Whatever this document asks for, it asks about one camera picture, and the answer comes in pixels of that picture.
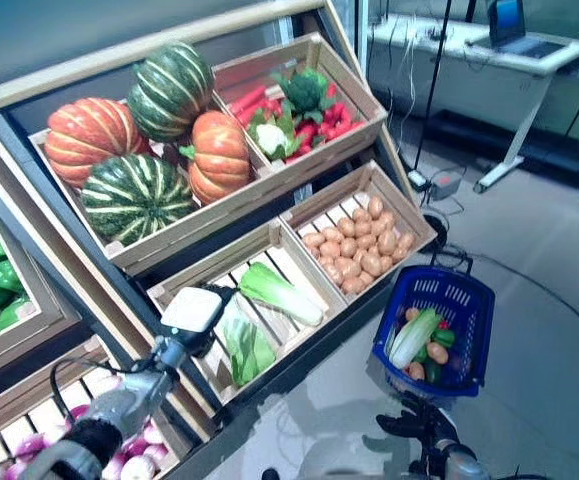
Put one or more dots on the robot left hand white-backed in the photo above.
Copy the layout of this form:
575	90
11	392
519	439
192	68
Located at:
191	310

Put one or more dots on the blue plastic shopping basket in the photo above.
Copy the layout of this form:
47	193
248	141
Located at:
469	320

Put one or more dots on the orange carrot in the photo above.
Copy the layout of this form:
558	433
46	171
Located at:
248	99
256	111

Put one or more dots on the white cauliflower with leaves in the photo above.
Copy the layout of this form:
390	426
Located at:
271	137

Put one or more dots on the small red pepper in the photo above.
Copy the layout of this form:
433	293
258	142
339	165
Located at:
444	325

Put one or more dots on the large orange pumpkin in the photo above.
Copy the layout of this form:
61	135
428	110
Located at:
89	137

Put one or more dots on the black floor device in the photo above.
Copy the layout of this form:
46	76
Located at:
419	181

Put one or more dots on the black tripod pole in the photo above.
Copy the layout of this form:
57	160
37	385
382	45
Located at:
434	80

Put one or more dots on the wooden carrot pepper crate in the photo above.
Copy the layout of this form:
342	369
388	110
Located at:
354	100

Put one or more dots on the green broccoli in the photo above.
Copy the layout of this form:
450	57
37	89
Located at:
306	92

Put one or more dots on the napa cabbage white green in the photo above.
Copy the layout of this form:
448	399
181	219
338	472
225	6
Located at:
279	295
411	340

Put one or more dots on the green bok choy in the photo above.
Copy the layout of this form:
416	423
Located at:
246	347

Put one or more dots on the robot right hand black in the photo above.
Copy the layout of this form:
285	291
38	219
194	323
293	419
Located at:
426	425

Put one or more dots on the brown potato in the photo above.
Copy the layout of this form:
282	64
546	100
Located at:
332	274
332	235
352	285
330	250
361	215
348	247
346	227
375	207
387	242
351	268
313	240
405	241
363	228
371	265

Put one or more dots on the small orange pumpkin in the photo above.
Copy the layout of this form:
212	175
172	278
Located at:
219	157

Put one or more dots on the green striped pumpkin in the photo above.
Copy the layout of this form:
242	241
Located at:
171	90
136	197

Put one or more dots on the grey power adapter box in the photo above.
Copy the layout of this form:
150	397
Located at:
446	184

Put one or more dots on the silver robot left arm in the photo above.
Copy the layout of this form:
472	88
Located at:
119	405

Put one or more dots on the wooden pumpkin crate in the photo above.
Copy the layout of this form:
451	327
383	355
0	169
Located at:
229	205

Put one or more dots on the wooden display rack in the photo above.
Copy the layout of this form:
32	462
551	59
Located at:
119	280

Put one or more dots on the wooden potato crate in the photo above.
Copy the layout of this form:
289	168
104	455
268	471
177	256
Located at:
409	215

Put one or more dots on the wooden green pepper crate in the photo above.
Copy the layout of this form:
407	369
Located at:
44	310

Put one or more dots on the open laptop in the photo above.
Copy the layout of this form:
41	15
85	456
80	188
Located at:
511	30

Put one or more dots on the white office desk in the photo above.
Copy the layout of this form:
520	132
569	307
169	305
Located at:
509	75

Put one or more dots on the purple white onion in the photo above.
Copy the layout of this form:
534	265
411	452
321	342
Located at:
138	469
79	411
29	446
114	467
155	453

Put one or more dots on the orange potato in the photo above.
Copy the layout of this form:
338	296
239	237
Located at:
437	353
416	371
412	314

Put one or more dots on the red bell pepper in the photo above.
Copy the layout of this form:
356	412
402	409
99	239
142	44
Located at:
308	136
339	114
341	131

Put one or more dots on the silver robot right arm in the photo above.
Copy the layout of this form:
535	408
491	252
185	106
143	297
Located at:
461	462

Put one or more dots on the wooden cabbage crate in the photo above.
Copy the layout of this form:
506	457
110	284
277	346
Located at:
279	250

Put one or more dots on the wooden onion crate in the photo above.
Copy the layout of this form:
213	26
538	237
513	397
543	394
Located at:
29	395

